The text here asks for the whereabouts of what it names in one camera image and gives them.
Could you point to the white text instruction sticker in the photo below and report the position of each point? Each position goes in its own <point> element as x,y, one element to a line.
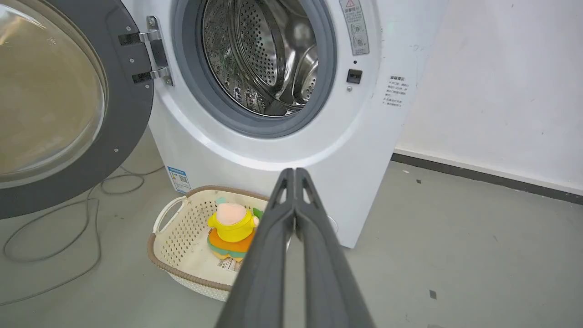
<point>395,91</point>

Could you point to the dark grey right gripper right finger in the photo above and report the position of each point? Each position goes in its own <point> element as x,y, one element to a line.
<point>328,282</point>

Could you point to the blue energy label sticker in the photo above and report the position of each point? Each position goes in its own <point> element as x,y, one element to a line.
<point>178,179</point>

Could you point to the chrome door hinge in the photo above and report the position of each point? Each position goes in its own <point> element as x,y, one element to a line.
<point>157,50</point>

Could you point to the cream perforated laundry basket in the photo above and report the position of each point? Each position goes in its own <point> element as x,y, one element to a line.
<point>182,246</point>

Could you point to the dark grey wall baseboard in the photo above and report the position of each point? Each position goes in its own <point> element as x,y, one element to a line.
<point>483,175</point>

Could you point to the yellow orange plush doll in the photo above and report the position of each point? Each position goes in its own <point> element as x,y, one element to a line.
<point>231,232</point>

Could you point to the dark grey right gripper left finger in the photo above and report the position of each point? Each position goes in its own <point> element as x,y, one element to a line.
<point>259,278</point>

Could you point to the grey round washing machine door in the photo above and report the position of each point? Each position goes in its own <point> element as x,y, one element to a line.
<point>68,100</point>

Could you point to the white front-load washing machine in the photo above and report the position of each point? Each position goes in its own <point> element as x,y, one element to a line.
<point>355,150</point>

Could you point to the black door latch socket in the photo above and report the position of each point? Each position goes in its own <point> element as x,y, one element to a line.
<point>354,76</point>

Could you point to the steel perforated washer drum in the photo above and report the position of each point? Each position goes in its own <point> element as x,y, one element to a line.
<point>264,50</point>

